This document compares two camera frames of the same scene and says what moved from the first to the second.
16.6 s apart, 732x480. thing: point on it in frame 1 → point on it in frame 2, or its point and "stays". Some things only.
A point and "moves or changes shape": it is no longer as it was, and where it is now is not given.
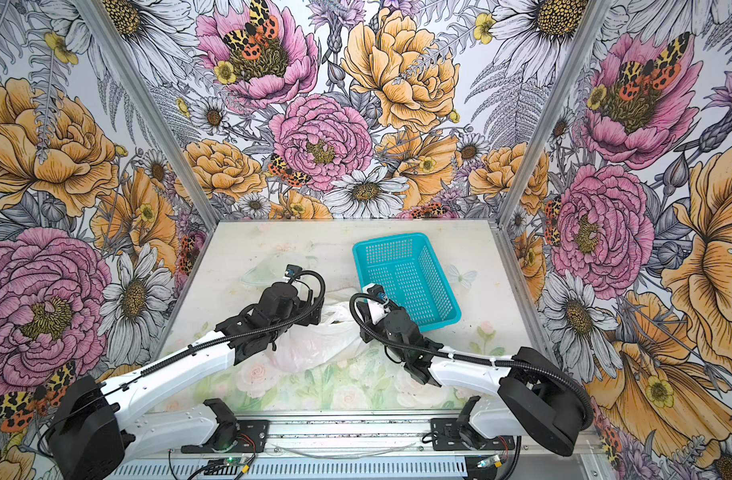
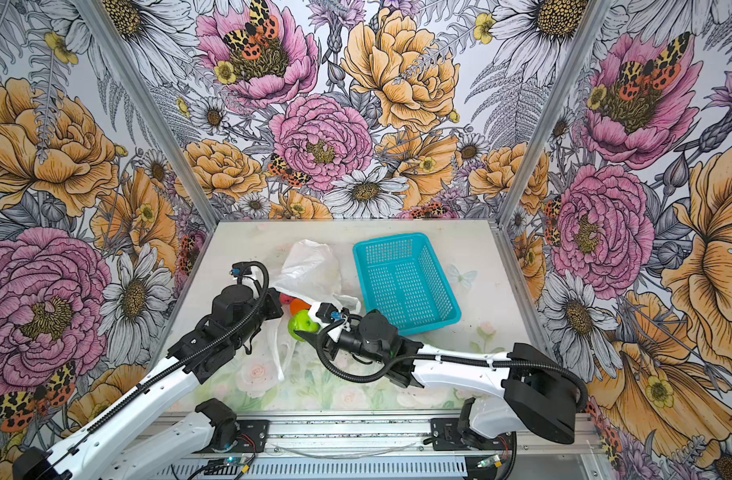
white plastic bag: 303,348 moves or changes shape
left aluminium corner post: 130,71 stays
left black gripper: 313,319 → 272,303
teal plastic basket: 408,269 stays
